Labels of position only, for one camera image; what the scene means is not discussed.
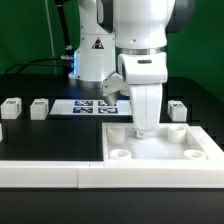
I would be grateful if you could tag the white square tabletop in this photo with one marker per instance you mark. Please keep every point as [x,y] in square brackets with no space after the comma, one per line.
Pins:
[168,142]

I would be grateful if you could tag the white marker plate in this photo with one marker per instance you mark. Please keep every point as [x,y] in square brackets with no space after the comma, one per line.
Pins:
[90,107]

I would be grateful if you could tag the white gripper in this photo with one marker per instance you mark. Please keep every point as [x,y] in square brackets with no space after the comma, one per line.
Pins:
[144,75]

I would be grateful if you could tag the white U-shaped fence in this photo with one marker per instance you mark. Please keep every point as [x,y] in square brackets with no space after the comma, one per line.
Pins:
[112,173]

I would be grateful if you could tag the white block at left edge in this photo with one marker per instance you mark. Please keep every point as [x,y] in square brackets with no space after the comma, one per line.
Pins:
[1,135]

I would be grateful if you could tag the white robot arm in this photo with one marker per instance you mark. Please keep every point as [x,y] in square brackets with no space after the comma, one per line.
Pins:
[123,49]

